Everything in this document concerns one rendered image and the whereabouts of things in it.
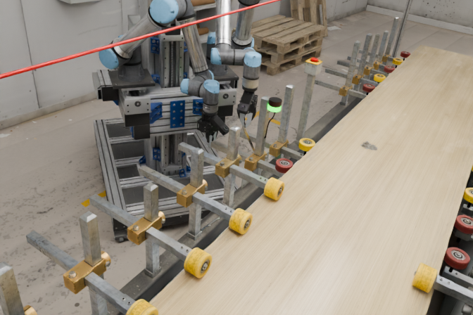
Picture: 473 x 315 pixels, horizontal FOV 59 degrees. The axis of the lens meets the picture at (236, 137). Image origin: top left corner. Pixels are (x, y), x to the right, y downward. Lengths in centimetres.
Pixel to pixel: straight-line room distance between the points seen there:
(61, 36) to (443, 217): 347
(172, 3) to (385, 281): 139
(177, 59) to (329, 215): 131
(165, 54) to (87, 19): 199
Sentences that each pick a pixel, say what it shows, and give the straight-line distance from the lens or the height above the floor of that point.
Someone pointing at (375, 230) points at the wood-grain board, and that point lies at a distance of 171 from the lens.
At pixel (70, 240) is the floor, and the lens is 290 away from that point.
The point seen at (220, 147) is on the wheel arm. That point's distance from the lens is 211.
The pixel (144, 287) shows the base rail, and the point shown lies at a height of 70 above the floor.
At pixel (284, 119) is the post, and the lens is 220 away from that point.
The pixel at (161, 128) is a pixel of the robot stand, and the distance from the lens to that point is 252.
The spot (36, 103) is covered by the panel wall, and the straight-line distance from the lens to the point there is 430.
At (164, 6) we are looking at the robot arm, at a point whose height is 151.
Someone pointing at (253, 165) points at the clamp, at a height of 86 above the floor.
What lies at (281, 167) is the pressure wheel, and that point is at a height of 90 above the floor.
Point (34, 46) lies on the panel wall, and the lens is 414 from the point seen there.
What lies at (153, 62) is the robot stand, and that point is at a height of 106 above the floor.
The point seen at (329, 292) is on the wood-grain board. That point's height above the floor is 90.
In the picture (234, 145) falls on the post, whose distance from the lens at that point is 176.
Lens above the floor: 196
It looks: 30 degrees down
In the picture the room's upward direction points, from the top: 5 degrees clockwise
